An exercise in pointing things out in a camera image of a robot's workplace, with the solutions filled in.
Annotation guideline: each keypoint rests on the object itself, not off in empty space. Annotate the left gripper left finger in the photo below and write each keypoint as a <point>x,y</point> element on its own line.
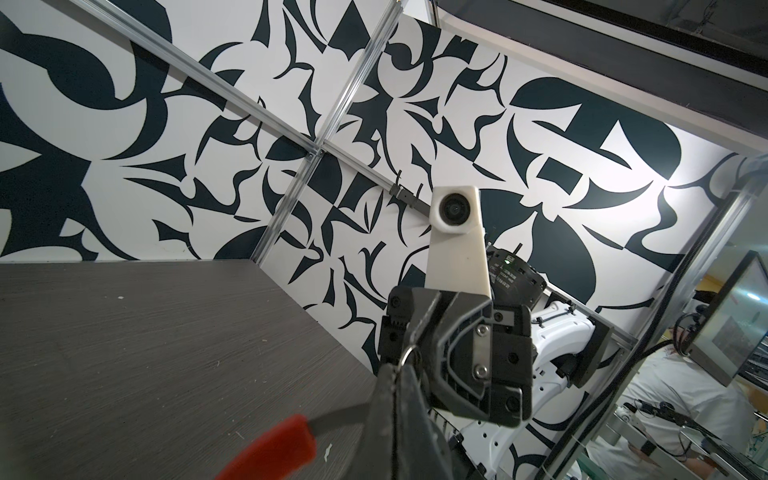
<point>378,454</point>

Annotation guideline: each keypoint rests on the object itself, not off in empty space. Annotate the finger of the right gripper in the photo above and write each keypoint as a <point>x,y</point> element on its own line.
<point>425,303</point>
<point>455,349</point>

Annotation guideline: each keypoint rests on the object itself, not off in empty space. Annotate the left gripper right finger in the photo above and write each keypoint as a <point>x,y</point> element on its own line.
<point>422,449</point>

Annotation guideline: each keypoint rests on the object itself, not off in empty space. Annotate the red key tag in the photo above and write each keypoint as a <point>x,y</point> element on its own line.
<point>275,455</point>

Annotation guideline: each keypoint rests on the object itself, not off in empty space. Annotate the large wire keyring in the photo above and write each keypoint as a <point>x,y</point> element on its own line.
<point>342,417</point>

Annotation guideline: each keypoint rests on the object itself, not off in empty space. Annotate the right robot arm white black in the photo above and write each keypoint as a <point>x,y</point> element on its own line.
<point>494,359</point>

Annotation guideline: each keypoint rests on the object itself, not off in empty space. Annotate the monitor screen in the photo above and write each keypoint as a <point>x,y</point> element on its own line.
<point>735,322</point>

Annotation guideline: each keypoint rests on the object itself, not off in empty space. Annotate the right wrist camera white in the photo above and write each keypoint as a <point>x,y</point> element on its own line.
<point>457,252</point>

